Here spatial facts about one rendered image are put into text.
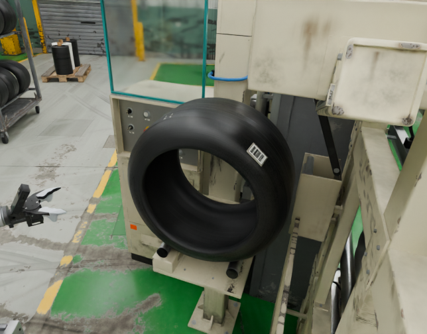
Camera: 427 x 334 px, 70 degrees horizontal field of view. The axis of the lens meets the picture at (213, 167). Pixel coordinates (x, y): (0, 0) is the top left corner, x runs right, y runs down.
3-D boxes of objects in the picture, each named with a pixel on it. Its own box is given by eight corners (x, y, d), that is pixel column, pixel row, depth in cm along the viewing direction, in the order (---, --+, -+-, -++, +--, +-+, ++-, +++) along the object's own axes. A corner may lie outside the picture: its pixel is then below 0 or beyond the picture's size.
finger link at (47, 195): (57, 193, 127) (38, 207, 120) (54, 182, 124) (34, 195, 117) (63, 196, 126) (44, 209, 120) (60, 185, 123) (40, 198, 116)
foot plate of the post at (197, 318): (203, 291, 209) (203, 287, 207) (241, 303, 203) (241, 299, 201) (187, 326, 187) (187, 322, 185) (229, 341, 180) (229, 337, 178)
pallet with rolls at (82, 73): (56, 69, 738) (49, 35, 700) (91, 69, 754) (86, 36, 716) (42, 82, 635) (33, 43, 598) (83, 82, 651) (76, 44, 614)
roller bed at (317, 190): (292, 207, 147) (305, 152, 133) (325, 215, 144) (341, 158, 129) (288, 233, 131) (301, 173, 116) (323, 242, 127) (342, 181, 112)
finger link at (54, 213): (68, 220, 117) (45, 216, 117) (65, 209, 113) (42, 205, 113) (64, 226, 114) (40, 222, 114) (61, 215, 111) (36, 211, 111)
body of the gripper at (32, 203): (44, 209, 122) (8, 218, 116) (39, 193, 117) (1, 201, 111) (46, 222, 117) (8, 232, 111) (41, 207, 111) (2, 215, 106)
